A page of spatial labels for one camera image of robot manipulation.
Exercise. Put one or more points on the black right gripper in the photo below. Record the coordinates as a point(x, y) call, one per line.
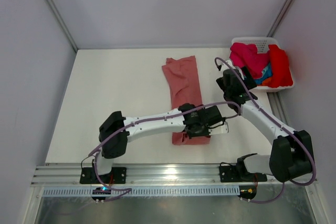
point(250, 82)

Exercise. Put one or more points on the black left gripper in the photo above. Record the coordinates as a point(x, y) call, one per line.
point(205, 133)

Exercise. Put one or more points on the salmon pink t shirt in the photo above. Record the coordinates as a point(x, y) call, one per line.
point(182, 77)

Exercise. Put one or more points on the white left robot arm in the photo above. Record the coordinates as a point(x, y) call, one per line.
point(117, 131)

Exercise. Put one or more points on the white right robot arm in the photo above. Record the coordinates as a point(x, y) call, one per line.
point(291, 153)

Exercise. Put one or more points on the orange garment in basket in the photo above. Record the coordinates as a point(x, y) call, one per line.
point(264, 82)

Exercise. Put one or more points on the blue garment in basket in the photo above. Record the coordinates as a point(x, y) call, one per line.
point(266, 73)

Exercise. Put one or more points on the magenta t shirt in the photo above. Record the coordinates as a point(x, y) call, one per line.
point(247, 55)

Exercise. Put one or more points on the red t shirt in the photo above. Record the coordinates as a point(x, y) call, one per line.
point(281, 76)

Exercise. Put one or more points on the white perforated plastic basket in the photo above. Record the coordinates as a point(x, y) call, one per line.
point(262, 44)

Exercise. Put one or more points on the right black controller board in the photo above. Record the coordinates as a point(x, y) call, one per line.
point(247, 192)

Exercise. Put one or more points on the black controller board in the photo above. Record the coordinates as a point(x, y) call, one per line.
point(247, 192)
point(100, 193)

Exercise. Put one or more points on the left black controller board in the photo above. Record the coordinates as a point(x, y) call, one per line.
point(100, 193)

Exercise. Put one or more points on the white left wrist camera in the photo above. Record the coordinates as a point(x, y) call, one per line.
point(220, 129)

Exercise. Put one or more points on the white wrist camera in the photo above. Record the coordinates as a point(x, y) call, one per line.
point(220, 129)
point(229, 65)

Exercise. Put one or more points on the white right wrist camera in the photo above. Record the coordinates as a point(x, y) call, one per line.
point(229, 65)

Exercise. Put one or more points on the right side aluminium rail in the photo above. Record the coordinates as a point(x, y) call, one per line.
point(276, 106)

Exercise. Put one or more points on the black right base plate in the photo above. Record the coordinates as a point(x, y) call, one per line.
point(237, 173)

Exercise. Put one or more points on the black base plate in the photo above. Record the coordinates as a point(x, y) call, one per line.
point(237, 173)
point(116, 176)

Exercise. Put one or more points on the slotted grey cable duct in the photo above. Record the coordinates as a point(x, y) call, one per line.
point(147, 191)

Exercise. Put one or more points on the right aluminium corner post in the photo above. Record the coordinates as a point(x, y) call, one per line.
point(280, 17)

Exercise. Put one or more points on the aluminium corner post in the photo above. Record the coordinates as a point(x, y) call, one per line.
point(61, 23)
point(280, 17)

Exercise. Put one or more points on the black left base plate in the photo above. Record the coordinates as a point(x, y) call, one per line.
point(116, 176)

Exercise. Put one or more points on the aluminium mounting rail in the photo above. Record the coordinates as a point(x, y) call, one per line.
point(140, 175)

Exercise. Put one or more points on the left aluminium corner post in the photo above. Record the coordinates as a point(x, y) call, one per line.
point(61, 23)

